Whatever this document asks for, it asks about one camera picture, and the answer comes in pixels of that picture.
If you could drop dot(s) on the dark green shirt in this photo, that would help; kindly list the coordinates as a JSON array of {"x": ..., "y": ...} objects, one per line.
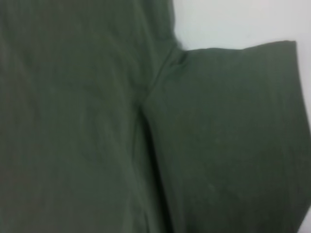
[{"x": 97, "y": 121}]

